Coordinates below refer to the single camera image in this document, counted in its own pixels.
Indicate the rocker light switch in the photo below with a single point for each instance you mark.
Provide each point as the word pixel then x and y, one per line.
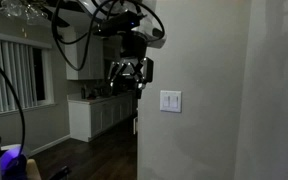
pixel 166 101
pixel 174 102

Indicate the right rocker light switch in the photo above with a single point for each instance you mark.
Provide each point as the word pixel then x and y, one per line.
pixel 174 102

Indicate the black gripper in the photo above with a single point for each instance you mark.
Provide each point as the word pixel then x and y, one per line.
pixel 133 49

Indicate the white upper kitchen cabinet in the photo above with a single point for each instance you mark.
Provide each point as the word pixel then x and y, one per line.
pixel 93 68

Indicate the purple glowing device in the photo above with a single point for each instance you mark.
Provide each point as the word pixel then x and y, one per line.
pixel 13 162

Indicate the white double light switch plate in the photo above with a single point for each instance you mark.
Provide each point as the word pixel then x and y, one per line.
pixel 171 94

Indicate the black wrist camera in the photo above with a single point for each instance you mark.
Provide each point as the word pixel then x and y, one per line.
pixel 122 22

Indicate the white lower kitchen cabinets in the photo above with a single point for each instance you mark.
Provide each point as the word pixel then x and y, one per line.
pixel 90 118

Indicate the glass ceiling light fixture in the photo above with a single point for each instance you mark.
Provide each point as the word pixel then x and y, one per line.
pixel 23 10

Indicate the white vertical window blinds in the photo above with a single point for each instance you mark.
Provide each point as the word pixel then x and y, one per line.
pixel 24 65

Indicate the dark bottle on counter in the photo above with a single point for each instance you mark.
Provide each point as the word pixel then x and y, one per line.
pixel 83 93

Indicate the left rocker light switch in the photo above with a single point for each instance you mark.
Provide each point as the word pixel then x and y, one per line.
pixel 166 101

